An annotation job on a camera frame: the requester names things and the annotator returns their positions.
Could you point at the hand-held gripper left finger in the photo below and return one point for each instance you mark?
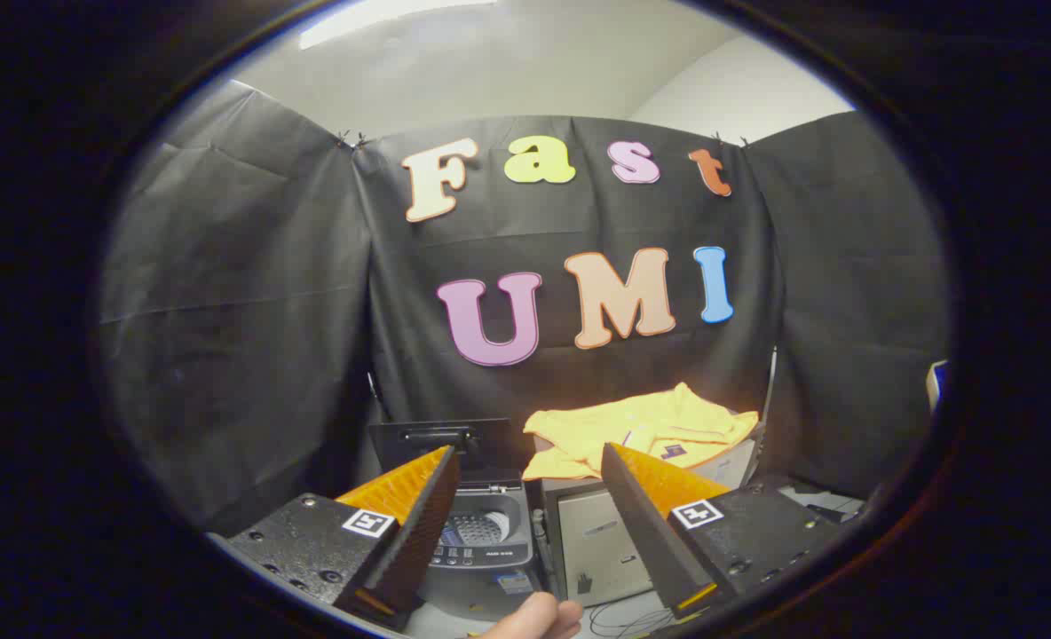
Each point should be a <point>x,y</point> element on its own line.
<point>419,532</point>

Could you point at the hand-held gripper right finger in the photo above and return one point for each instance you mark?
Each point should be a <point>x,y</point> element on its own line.
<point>645,532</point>

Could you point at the grey washing machine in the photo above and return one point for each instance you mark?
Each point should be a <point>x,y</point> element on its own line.
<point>490,559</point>

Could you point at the dark washing machine lid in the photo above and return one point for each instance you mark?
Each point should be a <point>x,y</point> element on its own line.
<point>481,448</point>

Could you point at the yellow polo shirt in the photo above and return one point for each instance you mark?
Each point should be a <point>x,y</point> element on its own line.
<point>596,426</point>

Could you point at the grey cabinet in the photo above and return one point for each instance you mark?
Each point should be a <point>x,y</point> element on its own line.
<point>592,541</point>

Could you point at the black backdrop cloth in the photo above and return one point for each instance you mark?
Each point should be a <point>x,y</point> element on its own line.
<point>250,337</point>

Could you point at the white and blue object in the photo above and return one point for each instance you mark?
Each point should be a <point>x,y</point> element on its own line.
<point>936,383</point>

